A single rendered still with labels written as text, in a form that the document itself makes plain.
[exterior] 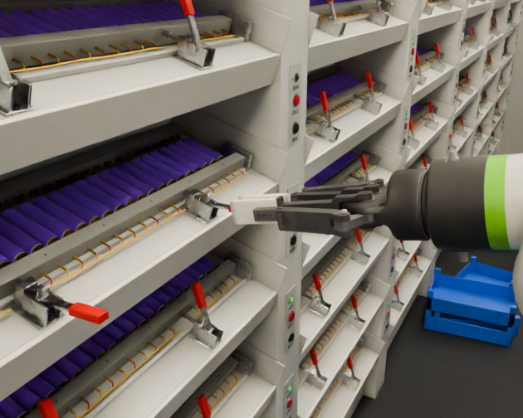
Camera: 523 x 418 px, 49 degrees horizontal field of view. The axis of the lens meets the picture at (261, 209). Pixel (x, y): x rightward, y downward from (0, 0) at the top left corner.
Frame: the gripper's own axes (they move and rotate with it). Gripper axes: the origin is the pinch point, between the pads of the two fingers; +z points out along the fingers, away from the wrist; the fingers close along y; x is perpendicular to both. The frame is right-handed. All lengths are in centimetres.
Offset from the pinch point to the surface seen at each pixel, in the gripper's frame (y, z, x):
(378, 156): 87, 15, -15
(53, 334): -27.3, 7.1, -2.1
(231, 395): 9.8, 18.9, -36.1
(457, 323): 135, 10, -91
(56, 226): -17.9, 14.3, 4.6
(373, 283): 88, 21, -53
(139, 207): -8.6, 11.1, 3.4
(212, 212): 0.8, 7.9, -0.6
